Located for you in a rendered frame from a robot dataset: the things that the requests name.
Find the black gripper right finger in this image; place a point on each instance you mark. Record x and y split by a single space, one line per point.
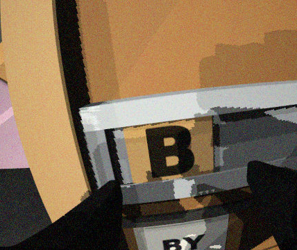
275 192

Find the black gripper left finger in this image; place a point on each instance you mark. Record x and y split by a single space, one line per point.
94 224

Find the white paper ticket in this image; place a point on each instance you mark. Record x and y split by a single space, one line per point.
203 234

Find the tan letter tile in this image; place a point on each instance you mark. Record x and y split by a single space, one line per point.
167 150

